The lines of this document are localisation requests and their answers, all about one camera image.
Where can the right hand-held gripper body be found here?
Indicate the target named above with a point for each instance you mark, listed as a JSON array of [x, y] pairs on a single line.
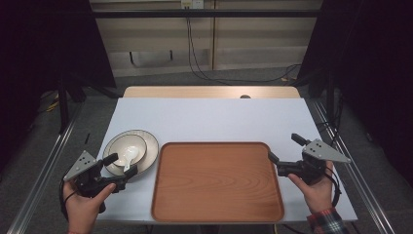
[[319, 152]]

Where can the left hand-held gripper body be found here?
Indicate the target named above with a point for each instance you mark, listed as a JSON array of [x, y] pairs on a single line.
[[80, 164]]

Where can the white ceramic spoon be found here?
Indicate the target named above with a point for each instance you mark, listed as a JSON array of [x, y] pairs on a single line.
[[131, 153]]

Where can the white bowl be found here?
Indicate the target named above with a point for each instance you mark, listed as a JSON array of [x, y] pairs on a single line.
[[125, 143]]

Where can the beige round plate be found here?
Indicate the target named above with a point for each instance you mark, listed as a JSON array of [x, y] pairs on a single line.
[[152, 151]]

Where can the wooden tray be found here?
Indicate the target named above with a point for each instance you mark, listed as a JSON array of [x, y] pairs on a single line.
[[217, 182]]

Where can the person's right hand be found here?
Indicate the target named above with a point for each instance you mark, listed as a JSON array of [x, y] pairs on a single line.
[[318, 195]]

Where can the person's left hand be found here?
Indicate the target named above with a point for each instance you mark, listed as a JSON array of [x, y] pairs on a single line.
[[82, 211]]

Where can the black pen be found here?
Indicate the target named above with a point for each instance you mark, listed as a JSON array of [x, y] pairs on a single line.
[[87, 138]]

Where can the black metal stand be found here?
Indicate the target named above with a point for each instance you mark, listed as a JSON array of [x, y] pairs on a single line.
[[63, 107]]

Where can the white table mat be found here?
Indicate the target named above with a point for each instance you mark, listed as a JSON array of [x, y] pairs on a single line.
[[211, 120]]

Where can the wooden table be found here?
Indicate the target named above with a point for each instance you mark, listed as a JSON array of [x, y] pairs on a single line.
[[195, 92]]

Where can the dark curtain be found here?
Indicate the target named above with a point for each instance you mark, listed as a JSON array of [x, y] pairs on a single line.
[[373, 65], [39, 48]]

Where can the black horizontal bar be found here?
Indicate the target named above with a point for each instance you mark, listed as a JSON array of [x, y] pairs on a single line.
[[207, 13]]

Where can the white power outlet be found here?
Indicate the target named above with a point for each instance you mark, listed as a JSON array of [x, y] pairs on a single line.
[[192, 4]]

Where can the aluminium rail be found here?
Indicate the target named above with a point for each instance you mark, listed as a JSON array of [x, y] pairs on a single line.
[[39, 182], [363, 182]]

